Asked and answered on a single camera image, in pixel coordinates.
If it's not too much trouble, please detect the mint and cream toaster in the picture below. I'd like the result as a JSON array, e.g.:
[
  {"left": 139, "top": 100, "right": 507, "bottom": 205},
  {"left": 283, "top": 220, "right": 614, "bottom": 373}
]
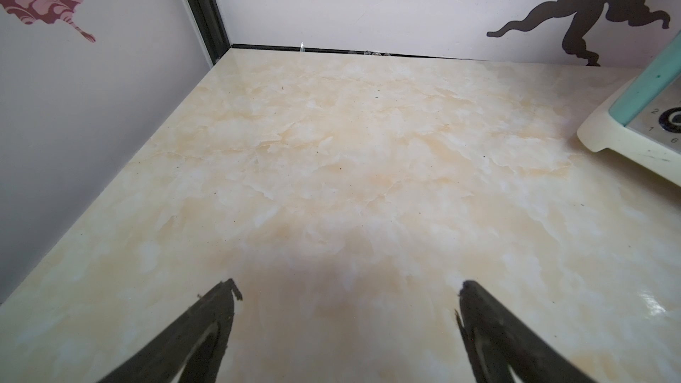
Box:
[{"left": 577, "top": 35, "right": 680, "bottom": 185}]

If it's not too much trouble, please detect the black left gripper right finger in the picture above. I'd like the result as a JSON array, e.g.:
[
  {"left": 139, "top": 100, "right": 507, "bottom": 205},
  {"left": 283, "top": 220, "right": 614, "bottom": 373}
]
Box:
[{"left": 456, "top": 280, "right": 593, "bottom": 382}]

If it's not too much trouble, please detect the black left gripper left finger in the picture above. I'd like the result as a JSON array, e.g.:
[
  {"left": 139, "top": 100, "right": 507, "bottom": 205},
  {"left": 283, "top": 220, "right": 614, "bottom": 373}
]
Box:
[{"left": 101, "top": 278, "right": 243, "bottom": 382}]

